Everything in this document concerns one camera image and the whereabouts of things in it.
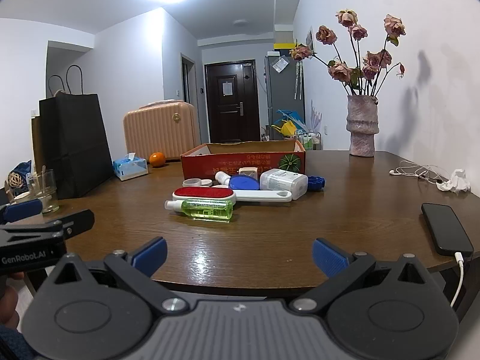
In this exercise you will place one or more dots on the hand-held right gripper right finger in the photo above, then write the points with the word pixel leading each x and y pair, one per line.
pixel 330 258

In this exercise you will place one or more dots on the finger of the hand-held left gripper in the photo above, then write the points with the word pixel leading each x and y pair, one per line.
pixel 23 210
pixel 77 220

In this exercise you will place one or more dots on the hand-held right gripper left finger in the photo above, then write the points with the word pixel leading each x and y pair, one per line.
pixel 149 258

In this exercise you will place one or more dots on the green spray bottle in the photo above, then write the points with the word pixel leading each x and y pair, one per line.
pixel 204 210

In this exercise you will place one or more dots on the white round jar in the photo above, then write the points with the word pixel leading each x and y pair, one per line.
pixel 191 182

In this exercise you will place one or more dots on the white labelled plastic container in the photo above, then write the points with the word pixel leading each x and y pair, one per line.
pixel 283 183

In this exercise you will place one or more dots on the white ribbed cap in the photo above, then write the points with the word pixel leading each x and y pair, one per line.
pixel 206 182

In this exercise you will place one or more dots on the small white bottle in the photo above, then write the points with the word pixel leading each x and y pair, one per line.
pixel 223 177

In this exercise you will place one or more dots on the blue round lid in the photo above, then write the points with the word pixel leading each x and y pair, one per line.
pixel 243 183

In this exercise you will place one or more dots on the red cardboard box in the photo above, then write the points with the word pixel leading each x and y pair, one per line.
pixel 243 157

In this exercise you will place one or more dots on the person's left hand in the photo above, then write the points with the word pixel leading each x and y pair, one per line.
pixel 8 307

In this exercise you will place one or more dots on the glass cup with sticks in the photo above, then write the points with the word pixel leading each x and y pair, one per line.
pixel 43 191

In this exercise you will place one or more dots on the blue bag with rattan ball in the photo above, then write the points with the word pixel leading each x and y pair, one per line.
pixel 18 176

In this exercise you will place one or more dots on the brown paper bag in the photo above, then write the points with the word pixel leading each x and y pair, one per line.
pixel 35 146

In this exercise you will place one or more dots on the black paper bag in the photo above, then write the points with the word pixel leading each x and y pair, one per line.
pixel 75 146

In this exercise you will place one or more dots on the blue tissue box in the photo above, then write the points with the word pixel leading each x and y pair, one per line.
pixel 129 167

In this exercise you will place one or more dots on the blue ridged plastic piece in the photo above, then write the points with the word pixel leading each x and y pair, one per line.
pixel 317 183

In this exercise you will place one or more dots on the orange fruit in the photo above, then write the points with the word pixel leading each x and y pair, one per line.
pixel 157 159

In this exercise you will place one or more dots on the black smartphone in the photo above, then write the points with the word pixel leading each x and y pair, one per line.
pixel 446 228

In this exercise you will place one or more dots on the white cube jar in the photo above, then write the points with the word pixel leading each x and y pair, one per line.
pixel 248 171

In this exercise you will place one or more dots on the cart with bottles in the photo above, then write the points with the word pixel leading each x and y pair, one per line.
pixel 309 139

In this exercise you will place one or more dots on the pink ribbed suitcase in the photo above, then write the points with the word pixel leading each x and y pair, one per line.
pixel 161 131

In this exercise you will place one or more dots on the pink textured vase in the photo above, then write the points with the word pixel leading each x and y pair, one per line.
pixel 362 125

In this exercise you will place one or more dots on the yellow watering can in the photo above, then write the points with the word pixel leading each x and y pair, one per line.
pixel 285 129

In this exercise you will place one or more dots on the crumpled white tissue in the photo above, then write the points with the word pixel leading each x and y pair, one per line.
pixel 455 182

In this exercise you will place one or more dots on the blue folded umbrella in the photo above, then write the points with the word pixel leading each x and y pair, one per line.
pixel 290 115

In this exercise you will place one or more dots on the grey refrigerator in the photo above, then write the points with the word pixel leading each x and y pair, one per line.
pixel 283 97

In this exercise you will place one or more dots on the dark brown door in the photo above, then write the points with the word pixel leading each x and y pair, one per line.
pixel 232 101

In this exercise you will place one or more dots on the paper sheet on refrigerator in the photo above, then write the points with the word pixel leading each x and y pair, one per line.
pixel 280 65

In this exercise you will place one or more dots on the bunch of dried roses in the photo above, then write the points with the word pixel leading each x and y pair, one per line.
pixel 360 56

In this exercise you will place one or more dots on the yellow box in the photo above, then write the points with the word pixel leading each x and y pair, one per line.
pixel 284 48

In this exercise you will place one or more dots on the wall picture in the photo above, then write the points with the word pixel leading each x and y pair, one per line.
pixel 310 39

